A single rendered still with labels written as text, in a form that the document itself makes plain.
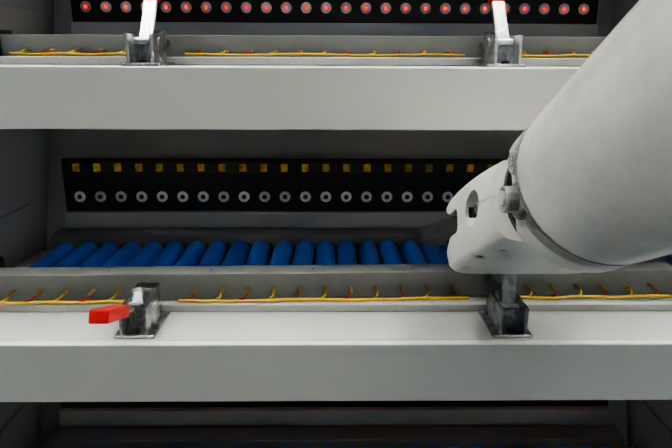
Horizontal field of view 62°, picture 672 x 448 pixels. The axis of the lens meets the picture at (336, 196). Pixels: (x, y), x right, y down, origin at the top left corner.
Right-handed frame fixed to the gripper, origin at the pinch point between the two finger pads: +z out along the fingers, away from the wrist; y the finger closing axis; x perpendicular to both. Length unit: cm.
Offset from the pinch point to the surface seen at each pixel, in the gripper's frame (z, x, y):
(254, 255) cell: 6.2, 0.4, -19.6
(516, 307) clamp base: -2.4, -4.8, 0.6
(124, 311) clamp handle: -6.8, -5.4, -26.0
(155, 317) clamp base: -1.5, -5.4, -25.6
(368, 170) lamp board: 9.3, 9.5, -9.1
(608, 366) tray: -2.5, -8.9, 6.7
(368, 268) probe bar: 2.4, -1.3, -9.7
